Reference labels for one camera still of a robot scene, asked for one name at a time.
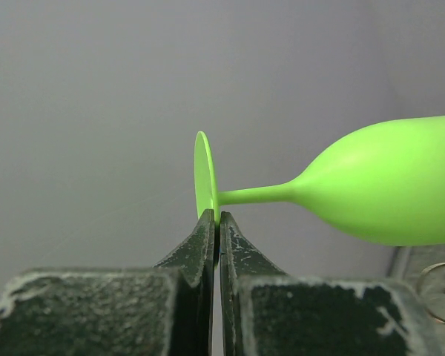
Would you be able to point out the green plastic wine glass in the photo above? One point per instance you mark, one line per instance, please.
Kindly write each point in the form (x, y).
(384, 183)

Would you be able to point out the copper wire wine glass rack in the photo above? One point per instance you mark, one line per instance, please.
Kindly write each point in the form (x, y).
(430, 287)

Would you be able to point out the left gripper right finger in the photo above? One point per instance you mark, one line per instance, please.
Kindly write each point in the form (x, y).
(266, 311)

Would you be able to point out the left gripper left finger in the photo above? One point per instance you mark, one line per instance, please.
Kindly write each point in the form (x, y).
(165, 309)

